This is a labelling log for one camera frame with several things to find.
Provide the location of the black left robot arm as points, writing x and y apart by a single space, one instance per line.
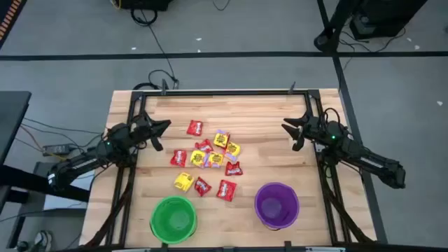
80 162

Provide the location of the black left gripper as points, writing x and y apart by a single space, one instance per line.
143 129

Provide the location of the purple plastic halloween bucket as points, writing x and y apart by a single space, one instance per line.
276 206

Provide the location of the black power adapter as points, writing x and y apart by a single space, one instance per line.
56 150

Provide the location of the red Skittles candy bag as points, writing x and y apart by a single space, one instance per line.
204 145
227 190
202 186
234 169
194 127
178 158

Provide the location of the black frame clamp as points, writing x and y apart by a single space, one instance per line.
164 87
291 88

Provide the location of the black tripod stand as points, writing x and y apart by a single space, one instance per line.
325 40

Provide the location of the black equipment box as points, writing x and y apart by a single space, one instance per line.
145 4

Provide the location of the person's shoe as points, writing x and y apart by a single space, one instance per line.
42 241

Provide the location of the black yellow striped floor mat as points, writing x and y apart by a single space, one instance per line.
10 17

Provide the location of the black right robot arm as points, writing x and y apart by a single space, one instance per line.
367 159

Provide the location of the yellow Sour Patch candy bag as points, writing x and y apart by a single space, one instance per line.
232 150
198 158
221 139
184 181
215 160

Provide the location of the black desk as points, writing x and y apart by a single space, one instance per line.
12 119

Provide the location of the green plastic halloween bucket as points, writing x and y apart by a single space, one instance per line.
173 220

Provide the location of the large black equipment case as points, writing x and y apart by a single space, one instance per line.
381 21

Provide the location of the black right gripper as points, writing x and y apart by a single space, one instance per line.
311 127

